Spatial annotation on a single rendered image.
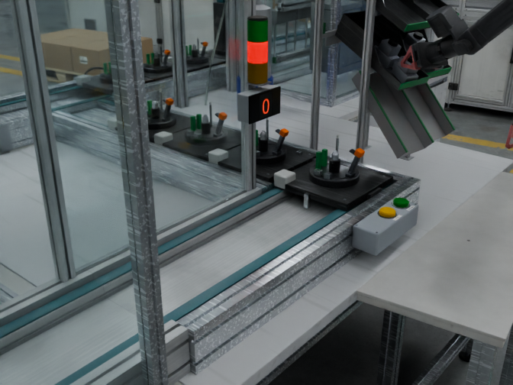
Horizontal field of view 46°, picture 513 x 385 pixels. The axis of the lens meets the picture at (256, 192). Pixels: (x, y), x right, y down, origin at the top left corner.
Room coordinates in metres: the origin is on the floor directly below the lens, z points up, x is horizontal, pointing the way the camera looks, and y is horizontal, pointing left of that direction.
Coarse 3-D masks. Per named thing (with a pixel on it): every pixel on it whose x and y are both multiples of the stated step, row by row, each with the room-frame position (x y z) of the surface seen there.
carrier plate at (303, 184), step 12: (300, 168) 1.61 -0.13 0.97; (360, 168) 1.61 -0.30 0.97; (300, 180) 1.52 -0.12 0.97; (360, 180) 1.52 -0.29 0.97; (372, 180) 1.52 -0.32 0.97; (384, 180) 1.52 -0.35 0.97; (300, 192) 1.47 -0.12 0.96; (312, 192) 1.44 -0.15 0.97; (324, 192) 1.44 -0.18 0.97; (336, 192) 1.44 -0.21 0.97; (348, 192) 1.44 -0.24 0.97; (360, 192) 1.44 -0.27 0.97; (336, 204) 1.39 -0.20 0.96; (348, 204) 1.38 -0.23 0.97
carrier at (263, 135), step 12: (264, 132) 1.70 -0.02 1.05; (264, 144) 1.69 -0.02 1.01; (264, 156) 1.66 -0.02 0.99; (276, 156) 1.66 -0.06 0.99; (288, 156) 1.71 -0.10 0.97; (300, 156) 1.71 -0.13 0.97; (312, 156) 1.71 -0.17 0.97; (264, 168) 1.61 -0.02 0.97; (276, 168) 1.61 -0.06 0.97; (288, 168) 1.61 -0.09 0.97
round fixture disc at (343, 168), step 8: (312, 168) 1.56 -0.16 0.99; (328, 168) 1.56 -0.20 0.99; (344, 168) 1.56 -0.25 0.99; (312, 176) 1.51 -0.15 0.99; (320, 176) 1.50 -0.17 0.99; (336, 176) 1.50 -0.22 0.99; (344, 176) 1.50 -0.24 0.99; (320, 184) 1.49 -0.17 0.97; (328, 184) 1.48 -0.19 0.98; (336, 184) 1.47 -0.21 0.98; (344, 184) 1.48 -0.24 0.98; (352, 184) 1.49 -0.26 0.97
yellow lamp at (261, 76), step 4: (248, 64) 1.46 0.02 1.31; (252, 64) 1.45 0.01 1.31; (256, 64) 1.45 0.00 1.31; (260, 64) 1.45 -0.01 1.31; (264, 64) 1.46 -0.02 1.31; (248, 68) 1.46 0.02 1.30; (252, 68) 1.45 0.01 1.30; (256, 68) 1.45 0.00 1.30; (260, 68) 1.45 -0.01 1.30; (264, 68) 1.46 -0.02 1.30; (248, 72) 1.46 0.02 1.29; (252, 72) 1.45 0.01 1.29; (256, 72) 1.45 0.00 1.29; (260, 72) 1.45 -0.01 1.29; (264, 72) 1.46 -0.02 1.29; (248, 76) 1.46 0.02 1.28; (252, 76) 1.45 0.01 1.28; (256, 76) 1.45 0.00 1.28; (260, 76) 1.45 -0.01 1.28; (264, 76) 1.46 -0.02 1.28; (248, 80) 1.46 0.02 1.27; (252, 80) 1.45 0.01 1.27; (256, 80) 1.45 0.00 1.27; (260, 80) 1.45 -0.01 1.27; (264, 80) 1.46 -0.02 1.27
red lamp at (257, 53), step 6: (252, 42) 1.46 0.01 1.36; (264, 42) 1.46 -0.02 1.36; (252, 48) 1.45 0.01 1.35; (258, 48) 1.45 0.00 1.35; (264, 48) 1.45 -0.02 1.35; (252, 54) 1.45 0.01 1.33; (258, 54) 1.45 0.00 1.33; (264, 54) 1.46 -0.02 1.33; (252, 60) 1.45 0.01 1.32; (258, 60) 1.45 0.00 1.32; (264, 60) 1.46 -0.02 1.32
